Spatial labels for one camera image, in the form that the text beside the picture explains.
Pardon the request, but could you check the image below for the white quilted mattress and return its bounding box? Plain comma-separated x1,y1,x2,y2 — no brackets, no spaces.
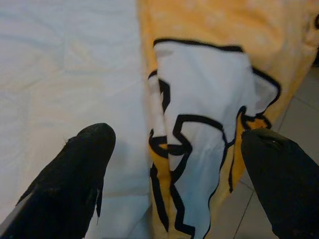
0,0,155,239

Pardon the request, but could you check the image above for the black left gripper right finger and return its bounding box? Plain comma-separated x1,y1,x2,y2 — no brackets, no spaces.
241,128,319,239

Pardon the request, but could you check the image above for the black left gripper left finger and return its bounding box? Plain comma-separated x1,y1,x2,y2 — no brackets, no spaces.
0,122,117,239

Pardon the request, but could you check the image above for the yellow egg cartoon blanket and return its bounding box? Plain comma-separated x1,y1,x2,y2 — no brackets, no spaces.
139,0,319,239

